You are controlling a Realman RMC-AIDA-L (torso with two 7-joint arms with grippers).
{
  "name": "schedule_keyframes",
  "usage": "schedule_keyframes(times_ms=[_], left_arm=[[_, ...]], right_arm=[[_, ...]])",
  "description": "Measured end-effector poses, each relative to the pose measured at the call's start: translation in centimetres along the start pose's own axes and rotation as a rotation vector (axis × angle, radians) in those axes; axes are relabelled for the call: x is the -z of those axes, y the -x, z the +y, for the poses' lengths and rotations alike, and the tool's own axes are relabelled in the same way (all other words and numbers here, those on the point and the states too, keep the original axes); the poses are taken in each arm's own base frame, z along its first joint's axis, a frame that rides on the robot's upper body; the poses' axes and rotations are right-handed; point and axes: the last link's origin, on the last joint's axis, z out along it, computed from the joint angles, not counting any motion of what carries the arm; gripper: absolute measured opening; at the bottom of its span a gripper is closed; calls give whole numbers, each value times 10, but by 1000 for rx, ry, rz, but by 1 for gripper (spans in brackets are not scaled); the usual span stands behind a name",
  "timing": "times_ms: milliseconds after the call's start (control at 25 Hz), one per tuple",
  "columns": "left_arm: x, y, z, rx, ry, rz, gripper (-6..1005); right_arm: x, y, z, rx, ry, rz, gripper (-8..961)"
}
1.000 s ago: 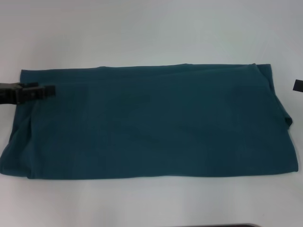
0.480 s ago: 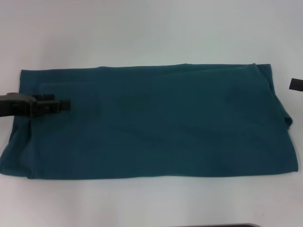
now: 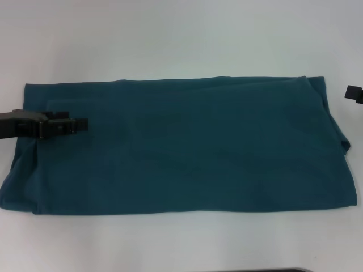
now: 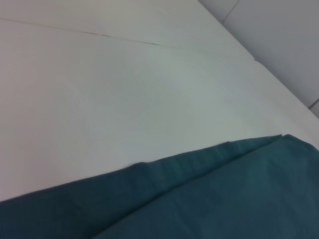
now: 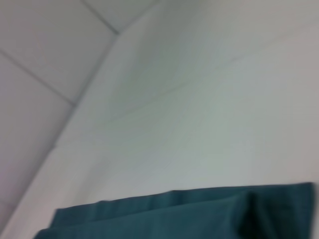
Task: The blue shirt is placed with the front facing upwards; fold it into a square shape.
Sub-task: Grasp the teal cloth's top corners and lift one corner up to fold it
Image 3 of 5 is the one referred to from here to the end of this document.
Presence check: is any teal T-shirt with beige print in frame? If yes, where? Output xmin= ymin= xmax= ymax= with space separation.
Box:
xmin=0 ymin=75 xmax=358 ymax=215

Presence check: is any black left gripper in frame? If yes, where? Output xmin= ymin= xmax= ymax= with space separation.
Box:
xmin=0 ymin=109 xmax=90 ymax=141

